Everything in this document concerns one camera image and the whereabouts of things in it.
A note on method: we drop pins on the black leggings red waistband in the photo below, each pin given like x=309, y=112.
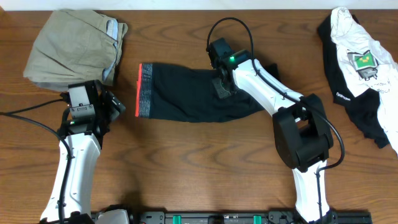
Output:
x=177, y=93

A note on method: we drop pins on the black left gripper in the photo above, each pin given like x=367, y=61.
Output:
x=112, y=112

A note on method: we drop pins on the folded khaki pants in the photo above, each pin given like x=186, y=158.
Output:
x=76, y=46

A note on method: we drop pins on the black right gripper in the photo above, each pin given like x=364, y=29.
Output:
x=221, y=93

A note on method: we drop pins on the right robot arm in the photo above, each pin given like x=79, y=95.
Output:
x=302, y=139

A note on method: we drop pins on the black white t-shirt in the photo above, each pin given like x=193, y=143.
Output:
x=362, y=76

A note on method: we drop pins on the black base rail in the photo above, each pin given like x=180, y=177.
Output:
x=123, y=214

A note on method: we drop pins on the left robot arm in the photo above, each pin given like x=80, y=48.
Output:
x=70, y=200

